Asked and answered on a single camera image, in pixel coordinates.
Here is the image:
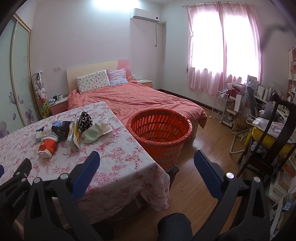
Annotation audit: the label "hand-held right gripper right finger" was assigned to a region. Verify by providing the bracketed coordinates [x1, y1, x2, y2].
[194, 149, 271, 241]

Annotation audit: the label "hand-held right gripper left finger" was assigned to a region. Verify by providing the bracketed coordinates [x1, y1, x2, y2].
[23, 151, 101, 241]

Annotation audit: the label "red paper cup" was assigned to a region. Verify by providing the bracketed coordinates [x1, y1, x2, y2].
[38, 136, 58, 159]

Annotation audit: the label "green towel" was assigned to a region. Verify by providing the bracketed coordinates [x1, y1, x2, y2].
[81, 127, 102, 144]

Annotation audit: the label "blue tissue packet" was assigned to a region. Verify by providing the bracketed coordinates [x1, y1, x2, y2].
[35, 127, 47, 142]

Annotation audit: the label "white yellow snack wrapper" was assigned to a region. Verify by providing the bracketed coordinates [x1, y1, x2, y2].
[66, 116, 81, 150]

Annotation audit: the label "orange plastic laundry basket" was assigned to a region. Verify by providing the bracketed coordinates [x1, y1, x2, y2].
[126, 108, 193, 171]

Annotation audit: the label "dark striped cloth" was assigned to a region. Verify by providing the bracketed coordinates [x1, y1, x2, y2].
[51, 120, 71, 141]

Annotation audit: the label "white tissue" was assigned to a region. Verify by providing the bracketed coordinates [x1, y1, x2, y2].
[92, 118, 113, 136]

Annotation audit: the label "black floral cloth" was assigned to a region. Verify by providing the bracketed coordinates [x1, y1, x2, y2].
[78, 111, 93, 135]

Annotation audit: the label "pink floral tablecloth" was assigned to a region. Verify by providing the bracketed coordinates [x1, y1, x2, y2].
[0, 101, 170, 230]

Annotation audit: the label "dark stool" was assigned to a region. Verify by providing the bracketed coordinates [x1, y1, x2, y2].
[166, 164, 180, 186]

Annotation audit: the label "brown paper bag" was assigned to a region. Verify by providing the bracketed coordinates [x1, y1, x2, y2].
[232, 116, 250, 135]

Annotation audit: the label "white storage trolley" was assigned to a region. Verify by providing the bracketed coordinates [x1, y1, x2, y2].
[225, 82, 245, 128]

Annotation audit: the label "green plush toy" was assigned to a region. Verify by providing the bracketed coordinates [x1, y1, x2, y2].
[42, 101, 51, 118]

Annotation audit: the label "yellow basin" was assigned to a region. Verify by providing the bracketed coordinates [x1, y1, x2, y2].
[252, 126, 295, 157]

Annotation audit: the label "person's leg in jeans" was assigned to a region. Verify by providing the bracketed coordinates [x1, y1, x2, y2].
[157, 213, 192, 241]

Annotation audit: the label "pink nightstand with clutter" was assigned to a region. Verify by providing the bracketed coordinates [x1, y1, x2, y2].
[49, 94, 68, 115]

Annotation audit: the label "white plastic crate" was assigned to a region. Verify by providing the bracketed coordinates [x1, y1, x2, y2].
[269, 178, 292, 200]

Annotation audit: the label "white paper bag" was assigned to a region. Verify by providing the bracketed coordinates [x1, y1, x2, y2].
[233, 94, 245, 113]

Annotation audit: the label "hanging plush toy organizer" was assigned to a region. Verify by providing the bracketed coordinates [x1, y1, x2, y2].
[32, 71, 48, 103]

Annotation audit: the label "grey office chair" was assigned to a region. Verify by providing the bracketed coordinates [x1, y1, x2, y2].
[245, 85, 260, 118]

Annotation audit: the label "dark wooden chair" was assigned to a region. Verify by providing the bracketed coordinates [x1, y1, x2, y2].
[236, 93, 296, 183]

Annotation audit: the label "grey cloth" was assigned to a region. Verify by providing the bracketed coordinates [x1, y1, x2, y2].
[261, 102, 278, 119]

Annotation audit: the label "cluttered desk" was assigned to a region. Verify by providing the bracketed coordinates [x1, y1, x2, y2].
[253, 91, 290, 122]

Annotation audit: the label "white floral pillow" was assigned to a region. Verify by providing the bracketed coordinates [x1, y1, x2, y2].
[76, 70, 111, 94]

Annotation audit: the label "salmon duvet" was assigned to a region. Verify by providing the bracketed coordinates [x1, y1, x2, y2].
[67, 80, 207, 130]

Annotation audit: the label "pink curtain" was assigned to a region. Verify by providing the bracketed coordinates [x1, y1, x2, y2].
[187, 3, 226, 95]
[220, 2, 262, 90]

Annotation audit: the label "pink striped pillow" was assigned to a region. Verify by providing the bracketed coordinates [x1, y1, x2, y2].
[107, 68, 129, 86]

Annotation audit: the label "floral wardrobe doors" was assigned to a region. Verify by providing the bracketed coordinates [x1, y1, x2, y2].
[0, 13, 38, 139]

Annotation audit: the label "wooden bed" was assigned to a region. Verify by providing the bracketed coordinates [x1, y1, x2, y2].
[67, 60, 207, 140]

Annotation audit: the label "white air conditioner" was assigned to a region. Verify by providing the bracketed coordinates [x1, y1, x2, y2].
[130, 8, 160, 23]

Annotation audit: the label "curtain rod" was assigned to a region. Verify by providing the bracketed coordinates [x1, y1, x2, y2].
[182, 1, 232, 8]

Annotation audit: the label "white tube frame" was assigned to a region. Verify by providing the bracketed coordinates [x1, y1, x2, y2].
[230, 128, 248, 154]

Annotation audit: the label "white wire rack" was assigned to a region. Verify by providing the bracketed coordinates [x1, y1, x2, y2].
[211, 90, 228, 123]

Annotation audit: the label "wall bookshelf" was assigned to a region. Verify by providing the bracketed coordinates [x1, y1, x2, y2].
[288, 46, 296, 81]

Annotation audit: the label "air conditioner cable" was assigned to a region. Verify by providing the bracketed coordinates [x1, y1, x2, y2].
[154, 23, 160, 47]

